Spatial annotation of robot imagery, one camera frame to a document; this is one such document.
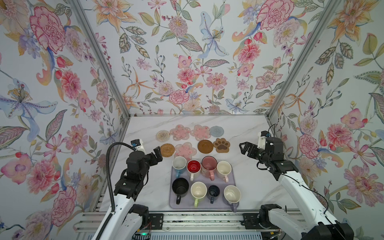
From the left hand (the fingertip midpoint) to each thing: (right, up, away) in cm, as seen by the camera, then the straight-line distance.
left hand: (155, 149), depth 77 cm
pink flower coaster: (+10, +8, +33) cm, 36 cm away
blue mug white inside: (+11, -10, +10) cm, 18 cm away
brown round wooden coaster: (+28, -1, +27) cm, 38 cm away
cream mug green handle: (+22, -23, +5) cm, 32 cm away
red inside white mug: (+20, -13, +14) cm, 27 cm away
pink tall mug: (+28, -11, +12) cm, 33 cm away
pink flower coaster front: (+14, -4, +24) cm, 28 cm away
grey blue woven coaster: (+37, +9, +34) cm, 51 cm away
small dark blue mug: (+30, -24, +5) cm, 39 cm away
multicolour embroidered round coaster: (-2, +6, +31) cm, 32 cm away
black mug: (+12, -21, +7) cm, 26 cm away
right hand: (+48, +1, +5) cm, 48 cm away
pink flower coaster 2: (+25, +8, +34) cm, 43 cm away
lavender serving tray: (+16, -28, +3) cm, 32 cm away
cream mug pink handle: (+37, -13, +12) cm, 41 cm away
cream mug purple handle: (+41, -25, +5) cm, 48 cm away
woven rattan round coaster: (+2, -3, +24) cm, 24 cm away
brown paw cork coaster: (+39, 0, +27) cm, 48 cm away
